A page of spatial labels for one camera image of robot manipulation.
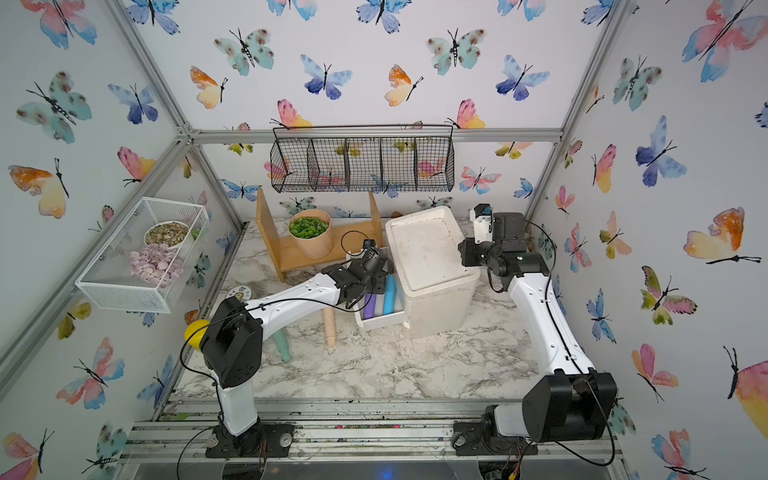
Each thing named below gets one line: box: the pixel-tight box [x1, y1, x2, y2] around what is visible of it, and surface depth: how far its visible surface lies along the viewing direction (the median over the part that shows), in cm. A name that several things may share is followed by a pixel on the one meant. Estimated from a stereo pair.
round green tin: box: [225, 285, 252, 301], surface depth 93 cm
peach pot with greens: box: [288, 209, 333, 260], surface depth 95 cm
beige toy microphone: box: [323, 307, 337, 347], surface depth 92 cm
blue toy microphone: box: [382, 274, 396, 315], surface depth 89 cm
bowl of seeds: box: [144, 221, 190, 249], surface depth 72 cm
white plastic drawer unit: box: [386, 206, 480, 339], surface depth 82 cm
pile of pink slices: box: [130, 243, 183, 289], surface depth 65 cm
